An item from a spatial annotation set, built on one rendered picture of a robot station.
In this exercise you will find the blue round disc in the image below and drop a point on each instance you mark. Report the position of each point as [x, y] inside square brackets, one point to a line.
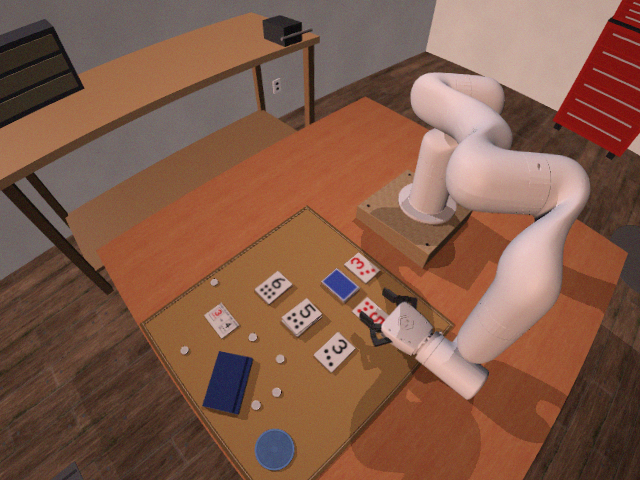
[274, 449]

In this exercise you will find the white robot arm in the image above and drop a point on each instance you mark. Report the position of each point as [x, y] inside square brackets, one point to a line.
[554, 189]

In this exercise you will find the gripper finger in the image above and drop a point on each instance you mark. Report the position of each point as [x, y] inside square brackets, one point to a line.
[374, 327]
[399, 299]

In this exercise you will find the tan card cloth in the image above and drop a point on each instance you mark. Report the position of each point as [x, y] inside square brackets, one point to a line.
[319, 409]
[363, 425]

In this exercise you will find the dark blue notebook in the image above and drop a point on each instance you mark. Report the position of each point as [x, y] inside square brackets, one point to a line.
[228, 382]

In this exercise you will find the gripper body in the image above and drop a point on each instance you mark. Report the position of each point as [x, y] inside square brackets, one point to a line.
[407, 328]

